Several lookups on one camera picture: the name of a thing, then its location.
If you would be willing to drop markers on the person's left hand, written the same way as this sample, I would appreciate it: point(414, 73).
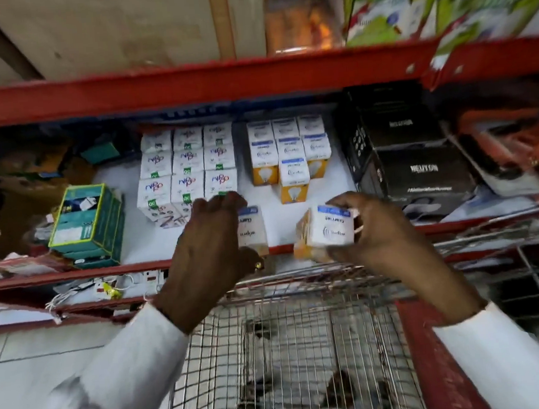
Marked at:
point(208, 253)

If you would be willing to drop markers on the person's right hand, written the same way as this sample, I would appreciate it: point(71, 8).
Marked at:
point(388, 234)

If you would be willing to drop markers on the white yellow bulb box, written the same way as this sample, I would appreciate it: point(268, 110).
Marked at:
point(252, 226)
point(332, 227)

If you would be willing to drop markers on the red metal shelf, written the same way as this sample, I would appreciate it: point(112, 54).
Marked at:
point(275, 220)

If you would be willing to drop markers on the stack of white purple boxes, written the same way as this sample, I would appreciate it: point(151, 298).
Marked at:
point(187, 164)

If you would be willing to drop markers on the row of white yellow boxes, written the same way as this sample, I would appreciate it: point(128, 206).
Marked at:
point(288, 149)

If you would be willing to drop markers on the person's left forearm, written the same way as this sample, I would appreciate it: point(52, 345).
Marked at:
point(124, 372)

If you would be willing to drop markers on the person's right forearm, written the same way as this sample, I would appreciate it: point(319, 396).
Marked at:
point(495, 352)

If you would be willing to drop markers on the green cardboard box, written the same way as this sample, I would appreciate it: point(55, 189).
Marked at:
point(112, 242)
point(82, 217)

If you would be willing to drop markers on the small teal box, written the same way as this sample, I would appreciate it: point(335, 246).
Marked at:
point(101, 152)

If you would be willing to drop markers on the person's left shoe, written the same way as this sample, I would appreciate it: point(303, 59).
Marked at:
point(255, 408)

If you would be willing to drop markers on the person's shoe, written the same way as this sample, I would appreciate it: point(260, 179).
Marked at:
point(336, 399)
point(255, 408)

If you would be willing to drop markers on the person's right shoe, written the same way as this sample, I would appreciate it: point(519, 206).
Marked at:
point(336, 399)

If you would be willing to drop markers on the green white printed box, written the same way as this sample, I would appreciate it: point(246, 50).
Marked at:
point(492, 16)
point(389, 6)

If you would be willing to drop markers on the pile of white electrical fittings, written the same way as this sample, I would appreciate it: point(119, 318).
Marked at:
point(131, 283)

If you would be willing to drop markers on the yellow tag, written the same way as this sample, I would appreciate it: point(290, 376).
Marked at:
point(112, 290)

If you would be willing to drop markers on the brown cardboard clutter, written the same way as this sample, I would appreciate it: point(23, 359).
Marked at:
point(22, 193)

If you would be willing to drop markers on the orange transparent packet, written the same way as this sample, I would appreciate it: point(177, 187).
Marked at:
point(302, 22)

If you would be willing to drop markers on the large brown cardboard carton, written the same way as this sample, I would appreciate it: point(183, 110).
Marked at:
point(106, 28)

